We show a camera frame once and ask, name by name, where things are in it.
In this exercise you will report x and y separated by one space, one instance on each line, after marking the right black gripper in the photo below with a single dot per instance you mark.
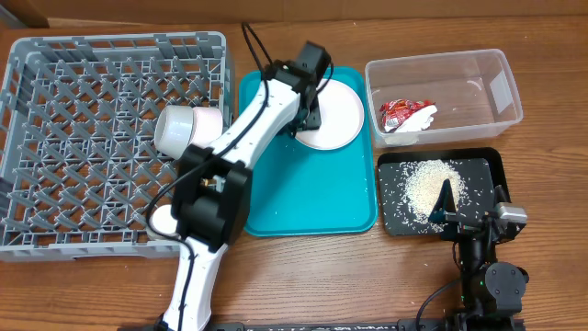
459 225

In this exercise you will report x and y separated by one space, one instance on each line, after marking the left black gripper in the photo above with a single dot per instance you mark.
312 118

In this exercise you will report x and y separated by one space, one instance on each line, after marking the large white plate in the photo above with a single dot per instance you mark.
342 116

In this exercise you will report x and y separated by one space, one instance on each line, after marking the white rice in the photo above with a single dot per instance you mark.
410 189

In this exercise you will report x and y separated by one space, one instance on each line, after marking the red snack wrapper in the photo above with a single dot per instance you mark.
396 112

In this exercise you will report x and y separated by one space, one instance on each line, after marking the white napkin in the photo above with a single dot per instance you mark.
419 120

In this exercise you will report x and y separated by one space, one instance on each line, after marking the small pink plate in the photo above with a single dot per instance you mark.
207 126

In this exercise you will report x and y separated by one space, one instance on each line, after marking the metal bowl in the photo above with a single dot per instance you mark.
174 130

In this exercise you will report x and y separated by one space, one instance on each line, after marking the white paper cup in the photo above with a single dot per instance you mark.
163 223

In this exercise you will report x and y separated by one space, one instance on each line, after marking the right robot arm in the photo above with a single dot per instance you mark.
491 290

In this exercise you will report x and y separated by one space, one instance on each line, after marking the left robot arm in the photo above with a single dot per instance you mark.
212 192

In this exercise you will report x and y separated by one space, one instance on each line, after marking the black plastic tray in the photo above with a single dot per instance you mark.
490 155

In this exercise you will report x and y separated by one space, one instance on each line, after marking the teal serving tray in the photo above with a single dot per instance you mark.
298 190

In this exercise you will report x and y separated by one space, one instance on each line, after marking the clear plastic bin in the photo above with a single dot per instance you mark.
475 94

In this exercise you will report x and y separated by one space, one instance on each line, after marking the grey plastic dish rack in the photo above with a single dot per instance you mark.
78 115

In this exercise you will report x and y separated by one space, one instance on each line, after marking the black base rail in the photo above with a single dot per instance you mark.
400 325

